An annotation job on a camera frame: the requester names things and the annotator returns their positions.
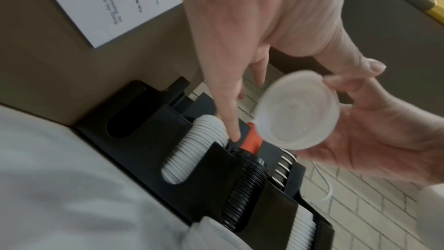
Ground person's right hand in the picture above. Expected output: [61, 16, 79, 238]
[296, 74, 444, 187]

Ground person's left hand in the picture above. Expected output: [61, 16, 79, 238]
[173, 0, 387, 144]

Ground thin stack of white lids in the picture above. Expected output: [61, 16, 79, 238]
[253, 69, 341, 151]

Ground short stack of black lids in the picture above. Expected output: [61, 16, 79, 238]
[220, 147, 271, 231]

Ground black cup and lid organizer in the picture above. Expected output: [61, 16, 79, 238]
[74, 76, 335, 250]

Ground stack of black paper cups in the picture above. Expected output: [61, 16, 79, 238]
[270, 148, 298, 184]

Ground stack of red paper cups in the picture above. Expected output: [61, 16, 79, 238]
[241, 122, 263, 154]

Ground microwave safety poster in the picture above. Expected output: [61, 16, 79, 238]
[30, 0, 185, 49]

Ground white power cable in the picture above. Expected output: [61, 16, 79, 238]
[310, 159, 334, 203]

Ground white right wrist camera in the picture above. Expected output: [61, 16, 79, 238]
[414, 182, 444, 250]

